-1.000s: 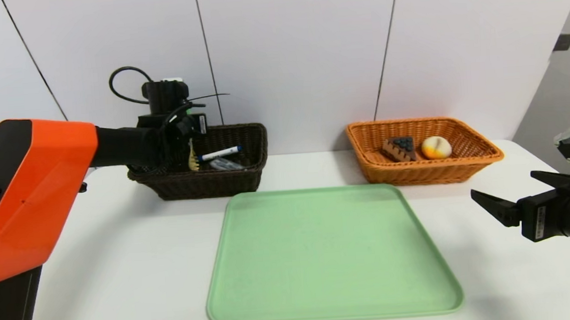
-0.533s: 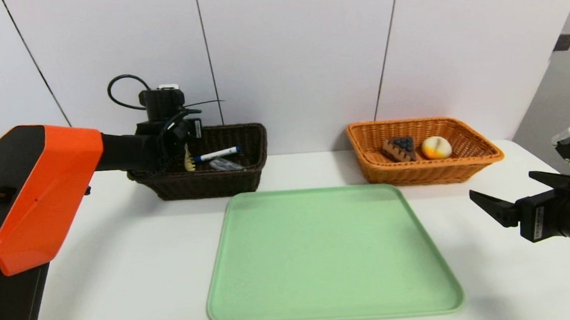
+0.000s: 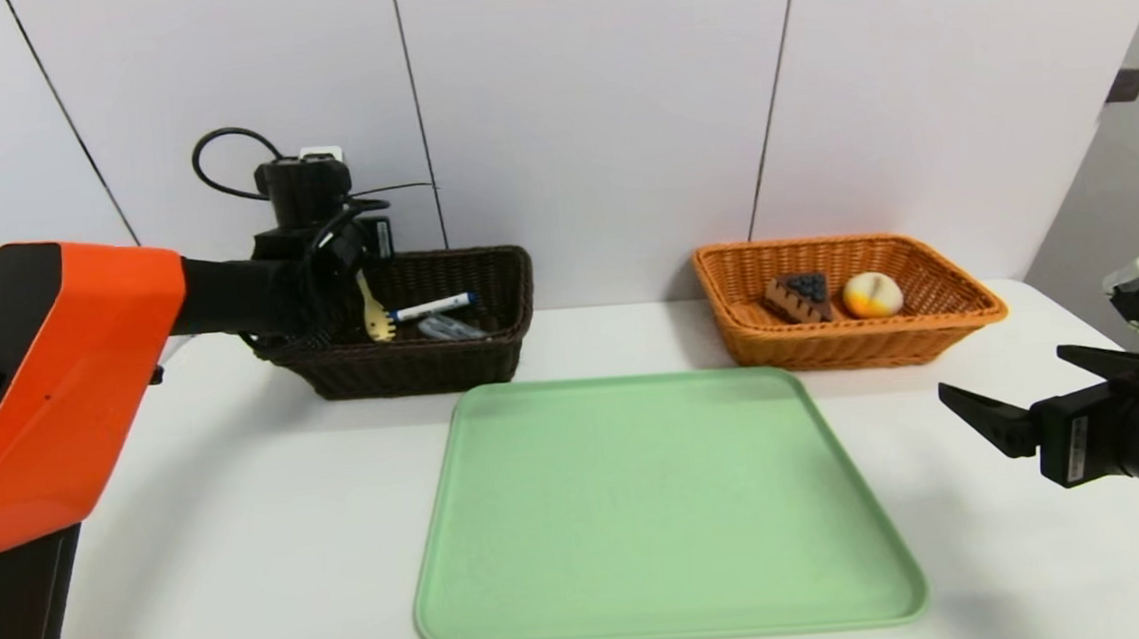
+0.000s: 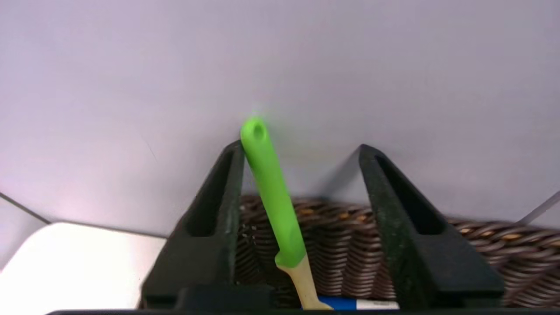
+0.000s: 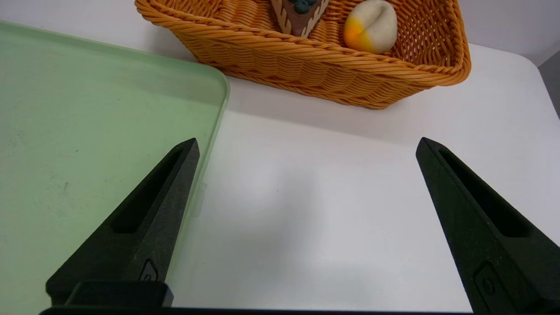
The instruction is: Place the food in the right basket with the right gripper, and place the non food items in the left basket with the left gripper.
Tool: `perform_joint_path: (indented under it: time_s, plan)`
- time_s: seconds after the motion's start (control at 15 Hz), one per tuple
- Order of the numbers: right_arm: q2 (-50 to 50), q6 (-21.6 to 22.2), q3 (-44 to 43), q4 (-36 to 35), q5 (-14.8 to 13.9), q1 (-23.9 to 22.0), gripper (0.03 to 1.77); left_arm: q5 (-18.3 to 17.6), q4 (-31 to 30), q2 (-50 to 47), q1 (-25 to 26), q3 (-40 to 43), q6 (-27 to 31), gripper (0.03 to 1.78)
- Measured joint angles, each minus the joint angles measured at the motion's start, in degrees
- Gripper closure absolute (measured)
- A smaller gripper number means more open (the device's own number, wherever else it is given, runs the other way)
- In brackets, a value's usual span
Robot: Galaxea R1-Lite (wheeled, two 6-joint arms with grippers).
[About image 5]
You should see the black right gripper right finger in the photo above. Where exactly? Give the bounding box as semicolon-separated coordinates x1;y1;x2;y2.
416;137;560;313

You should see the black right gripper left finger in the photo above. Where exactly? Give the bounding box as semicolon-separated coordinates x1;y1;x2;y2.
46;138;200;307

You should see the white and orange bun toy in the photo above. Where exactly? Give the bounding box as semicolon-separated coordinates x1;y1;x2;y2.
343;0;399;55

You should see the chocolate cake slice toy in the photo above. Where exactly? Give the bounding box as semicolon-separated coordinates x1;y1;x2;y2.
270;0;329;38

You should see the orange wicker basket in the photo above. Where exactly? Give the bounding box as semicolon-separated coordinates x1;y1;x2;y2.
135;0;472;110

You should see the light green plastic tray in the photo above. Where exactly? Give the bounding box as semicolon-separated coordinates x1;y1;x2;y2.
0;21;230;315

